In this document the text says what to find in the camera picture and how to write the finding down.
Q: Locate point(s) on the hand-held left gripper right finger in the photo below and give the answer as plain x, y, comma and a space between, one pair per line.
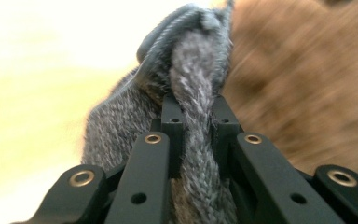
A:
225, 130

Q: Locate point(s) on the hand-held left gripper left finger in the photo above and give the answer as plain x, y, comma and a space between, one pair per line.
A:
174, 140

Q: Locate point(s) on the grey knit doll sweater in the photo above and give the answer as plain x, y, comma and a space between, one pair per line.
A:
195, 77

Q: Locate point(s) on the brown teddy bear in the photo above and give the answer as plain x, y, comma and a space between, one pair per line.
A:
295, 81

